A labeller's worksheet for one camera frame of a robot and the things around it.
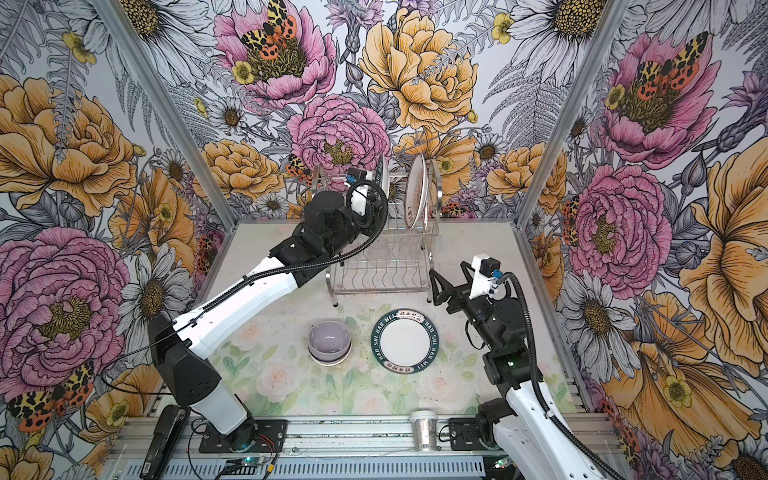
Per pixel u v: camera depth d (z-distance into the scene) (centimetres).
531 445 57
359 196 61
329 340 85
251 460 71
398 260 104
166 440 73
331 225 56
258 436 73
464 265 72
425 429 71
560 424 46
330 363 80
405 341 90
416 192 87
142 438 80
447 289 62
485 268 60
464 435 74
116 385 75
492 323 53
